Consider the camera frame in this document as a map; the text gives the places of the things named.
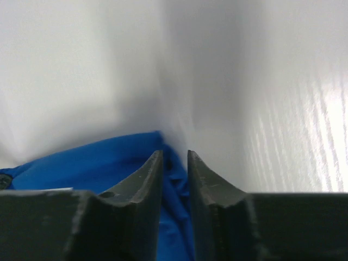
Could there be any blue t shirt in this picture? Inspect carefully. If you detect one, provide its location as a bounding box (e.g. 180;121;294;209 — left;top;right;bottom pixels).
1;131;195;260

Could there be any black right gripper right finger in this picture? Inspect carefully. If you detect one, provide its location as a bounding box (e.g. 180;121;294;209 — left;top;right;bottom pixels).
188;151;347;260

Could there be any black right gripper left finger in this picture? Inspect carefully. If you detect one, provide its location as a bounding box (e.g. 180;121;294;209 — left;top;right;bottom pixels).
1;151;163;260

